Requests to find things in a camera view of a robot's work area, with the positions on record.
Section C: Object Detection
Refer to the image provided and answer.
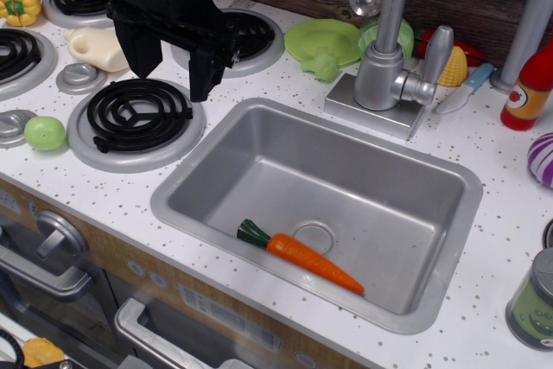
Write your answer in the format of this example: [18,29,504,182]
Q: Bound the yellow toy bell pepper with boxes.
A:
[1,0,41,27]

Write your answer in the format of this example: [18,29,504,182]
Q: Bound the yellow toy on floor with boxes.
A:
[22,338,65,368]

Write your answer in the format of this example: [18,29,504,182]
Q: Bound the silver toy faucet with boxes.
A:
[324,0,454,140]

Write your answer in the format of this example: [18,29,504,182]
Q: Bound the red ketchup bottle toy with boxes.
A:
[500,39,552,130]

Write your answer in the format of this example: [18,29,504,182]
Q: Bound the silver toy sink basin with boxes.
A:
[150,99,483,334]

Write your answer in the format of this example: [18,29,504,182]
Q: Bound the light green toy plate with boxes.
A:
[284,19,360,67]

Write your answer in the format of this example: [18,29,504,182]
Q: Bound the oven door handle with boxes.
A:
[1,245,94,302]
[114,298,210,368]

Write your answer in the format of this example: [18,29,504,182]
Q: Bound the right oven door handle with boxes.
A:
[114,298,210,368]

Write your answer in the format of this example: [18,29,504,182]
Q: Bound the left black stove burner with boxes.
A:
[1,29,57,101]

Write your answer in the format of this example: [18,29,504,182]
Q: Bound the green toy lettuce piece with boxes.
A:
[301,47,338,82]

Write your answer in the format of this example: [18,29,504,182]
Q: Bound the back left stove burner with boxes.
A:
[42,0,113,29]

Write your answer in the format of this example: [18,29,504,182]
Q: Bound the silver stove knob upper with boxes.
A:
[56,63,107,95]

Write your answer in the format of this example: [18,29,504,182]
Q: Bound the yellow toy corn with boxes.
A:
[438,46,468,87]

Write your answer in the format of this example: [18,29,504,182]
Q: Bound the black stove burner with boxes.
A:
[1,29,57,101]
[67,79,206,173]

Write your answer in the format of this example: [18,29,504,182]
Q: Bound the left oven door handle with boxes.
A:
[1,245,94,302]

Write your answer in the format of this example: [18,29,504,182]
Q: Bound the cream toy jug bottle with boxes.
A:
[64,27,130,73]

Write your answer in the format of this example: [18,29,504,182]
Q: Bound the silver oven knob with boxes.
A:
[35,210,88,259]

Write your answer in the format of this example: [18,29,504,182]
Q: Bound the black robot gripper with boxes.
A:
[107,0,236,102]

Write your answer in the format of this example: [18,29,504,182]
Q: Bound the front black stove burner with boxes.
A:
[67,79,206,173]

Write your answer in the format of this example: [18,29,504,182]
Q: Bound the silver stove knob lower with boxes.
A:
[0,110,36,149]

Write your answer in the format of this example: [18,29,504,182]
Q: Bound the silver support pole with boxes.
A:
[489,0,552,95]

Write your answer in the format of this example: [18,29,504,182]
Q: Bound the green label toy can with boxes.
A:
[505,248,552,352]

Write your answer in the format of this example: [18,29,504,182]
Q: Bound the purple striped toy onion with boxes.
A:
[527,133,553,188]

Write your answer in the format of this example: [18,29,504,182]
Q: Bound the red toy chili pepper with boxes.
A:
[414,29,488,67]

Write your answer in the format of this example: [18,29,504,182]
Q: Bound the orange toy carrot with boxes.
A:
[237,219,365,295]

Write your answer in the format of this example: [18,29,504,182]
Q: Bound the toy knife blue handle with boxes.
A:
[435,63,495,114]

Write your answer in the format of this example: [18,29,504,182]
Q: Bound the green toy cabbage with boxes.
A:
[358,19,415,61]

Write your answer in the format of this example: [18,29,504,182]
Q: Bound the silver stove knob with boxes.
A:
[56,63,107,95]
[0,110,36,149]

